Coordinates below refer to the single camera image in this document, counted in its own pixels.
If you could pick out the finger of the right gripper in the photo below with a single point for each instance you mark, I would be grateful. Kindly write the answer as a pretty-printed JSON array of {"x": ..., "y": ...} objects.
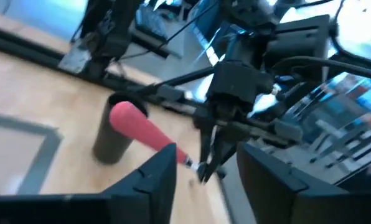
[
  {"x": 221, "y": 152},
  {"x": 205, "y": 146}
]

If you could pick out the black cylindrical cup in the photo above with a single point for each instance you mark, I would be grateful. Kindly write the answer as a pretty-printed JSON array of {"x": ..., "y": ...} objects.
[{"x": 110, "y": 146}]

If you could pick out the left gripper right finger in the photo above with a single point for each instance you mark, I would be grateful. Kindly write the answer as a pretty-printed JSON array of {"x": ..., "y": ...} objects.
[{"x": 297, "y": 205}]

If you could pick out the silver metal bracket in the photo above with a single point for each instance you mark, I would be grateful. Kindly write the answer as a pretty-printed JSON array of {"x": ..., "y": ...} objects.
[{"x": 75, "y": 59}]

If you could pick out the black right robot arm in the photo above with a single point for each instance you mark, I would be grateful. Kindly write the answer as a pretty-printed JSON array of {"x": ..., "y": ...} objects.
[{"x": 297, "y": 34}]

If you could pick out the grey tape square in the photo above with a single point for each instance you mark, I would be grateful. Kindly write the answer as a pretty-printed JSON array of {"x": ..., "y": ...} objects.
[{"x": 42, "y": 155}]

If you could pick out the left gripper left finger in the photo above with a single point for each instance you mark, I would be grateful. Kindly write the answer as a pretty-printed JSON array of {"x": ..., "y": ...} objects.
[{"x": 126, "y": 205}]

